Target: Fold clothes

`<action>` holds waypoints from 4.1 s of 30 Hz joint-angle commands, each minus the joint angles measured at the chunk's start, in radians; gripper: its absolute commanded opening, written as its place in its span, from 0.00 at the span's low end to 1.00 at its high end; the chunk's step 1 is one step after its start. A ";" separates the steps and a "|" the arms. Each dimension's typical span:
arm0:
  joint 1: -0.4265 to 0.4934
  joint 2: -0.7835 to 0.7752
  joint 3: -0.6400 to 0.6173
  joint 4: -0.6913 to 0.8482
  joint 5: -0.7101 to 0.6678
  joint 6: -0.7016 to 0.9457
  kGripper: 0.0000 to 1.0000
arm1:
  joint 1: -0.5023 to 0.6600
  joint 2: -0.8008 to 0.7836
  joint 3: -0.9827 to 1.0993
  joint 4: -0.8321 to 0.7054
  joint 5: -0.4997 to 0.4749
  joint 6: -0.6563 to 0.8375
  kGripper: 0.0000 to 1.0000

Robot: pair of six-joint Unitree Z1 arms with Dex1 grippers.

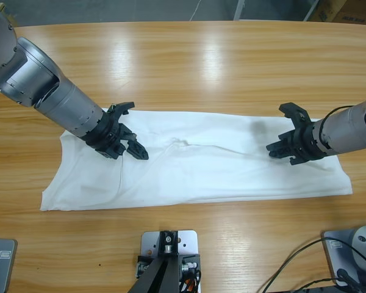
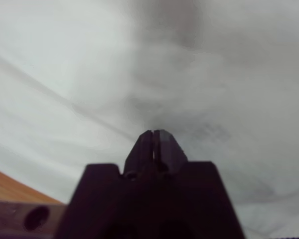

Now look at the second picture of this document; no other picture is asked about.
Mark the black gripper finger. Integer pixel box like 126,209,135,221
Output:
124,129,154,176
153,128,189,175

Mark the white t-shirt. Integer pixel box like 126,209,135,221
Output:
0,0,299,237

